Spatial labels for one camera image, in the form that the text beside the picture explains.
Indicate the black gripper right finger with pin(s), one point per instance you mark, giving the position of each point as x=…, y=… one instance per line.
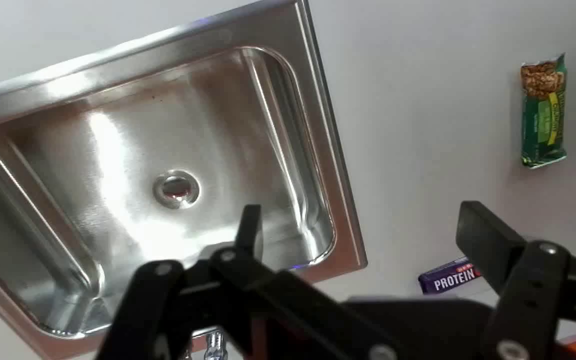
x=528, y=286

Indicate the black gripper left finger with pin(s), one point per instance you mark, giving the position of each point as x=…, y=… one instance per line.
x=249, y=286

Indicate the green granola bar wrapper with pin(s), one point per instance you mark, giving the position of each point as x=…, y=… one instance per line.
x=542, y=113

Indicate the round sink drain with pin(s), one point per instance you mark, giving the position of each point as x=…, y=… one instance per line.
x=177, y=189

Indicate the stainless steel sink basin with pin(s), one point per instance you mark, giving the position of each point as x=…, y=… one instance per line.
x=100, y=133

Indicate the small purple marker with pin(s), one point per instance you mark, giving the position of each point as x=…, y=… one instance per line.
x=449, y=276

